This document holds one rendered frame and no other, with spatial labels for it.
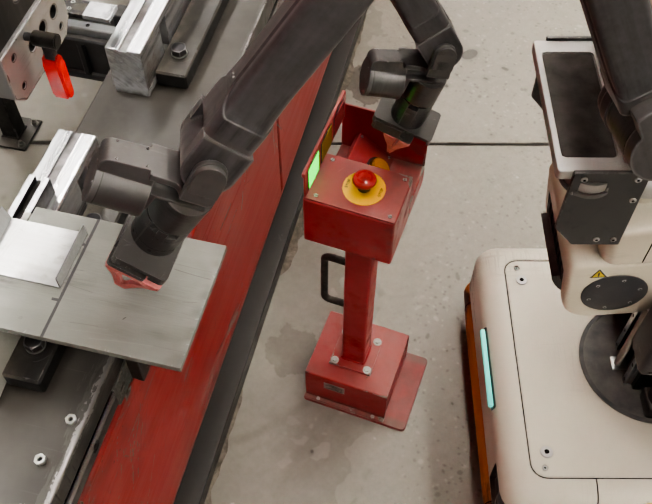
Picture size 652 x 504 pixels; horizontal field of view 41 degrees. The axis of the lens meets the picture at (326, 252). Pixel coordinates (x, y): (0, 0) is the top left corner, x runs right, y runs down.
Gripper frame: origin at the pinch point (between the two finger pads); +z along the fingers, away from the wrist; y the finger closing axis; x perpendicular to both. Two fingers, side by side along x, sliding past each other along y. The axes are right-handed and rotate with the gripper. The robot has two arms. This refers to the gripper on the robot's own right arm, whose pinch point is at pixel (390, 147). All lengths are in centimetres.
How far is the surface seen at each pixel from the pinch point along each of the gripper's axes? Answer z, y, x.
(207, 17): -2.5, 37.8, -7.1
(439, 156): 77, -19, -68
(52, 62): -34, 42, 38
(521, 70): 73, -33, -111
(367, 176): -2.5, 1.9, 9.8
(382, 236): 3.2, -4.6, 15.4
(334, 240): 10.4, 2.2, 15.4
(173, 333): -19, 17, 56
